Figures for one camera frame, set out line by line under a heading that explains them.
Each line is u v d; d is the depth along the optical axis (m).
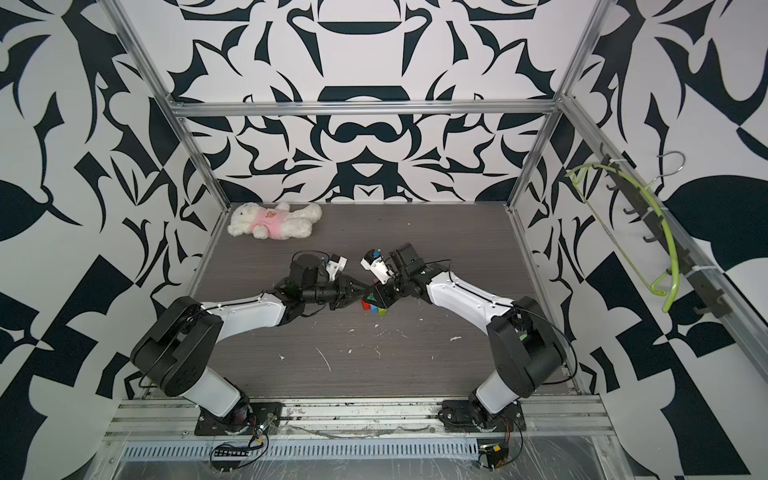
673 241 0.54
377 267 0.78
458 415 0.74
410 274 0.68
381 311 0.89
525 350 0.44
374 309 0.91
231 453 0.73
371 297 0.78
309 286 0.72
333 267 0.83
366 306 0.91
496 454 0.71
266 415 0.73
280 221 1.02
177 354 0.45
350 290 0.78
